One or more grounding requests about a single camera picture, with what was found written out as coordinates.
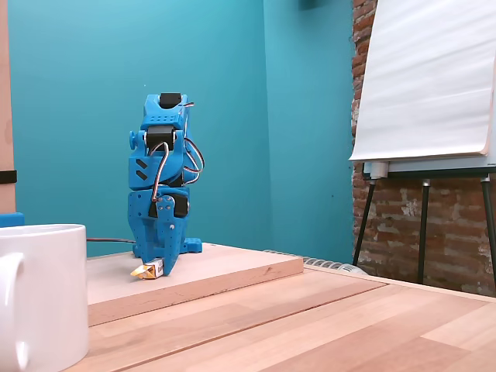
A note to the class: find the yellow and white sweet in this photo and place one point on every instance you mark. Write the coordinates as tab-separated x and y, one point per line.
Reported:
149	270

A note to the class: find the white ceramic mug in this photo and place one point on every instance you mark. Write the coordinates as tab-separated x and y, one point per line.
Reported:
46	294

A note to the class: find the red and black power lead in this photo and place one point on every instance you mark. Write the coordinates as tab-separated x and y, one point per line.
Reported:
112	240

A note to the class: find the light wooden board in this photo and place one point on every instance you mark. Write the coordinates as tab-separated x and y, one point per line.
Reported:
232	271

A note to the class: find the white radiator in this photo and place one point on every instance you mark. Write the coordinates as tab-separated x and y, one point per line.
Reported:
333	265

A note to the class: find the flipchart easel with black legs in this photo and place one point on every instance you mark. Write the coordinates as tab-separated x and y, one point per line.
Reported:
424	217

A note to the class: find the white flipchart paper pad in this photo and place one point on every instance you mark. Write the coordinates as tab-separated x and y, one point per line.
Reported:
426	77

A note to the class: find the blue printed mount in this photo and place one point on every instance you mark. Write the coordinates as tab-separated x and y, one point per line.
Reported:
11	219

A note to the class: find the wooden post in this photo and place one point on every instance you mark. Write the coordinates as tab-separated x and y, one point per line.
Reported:
4	97

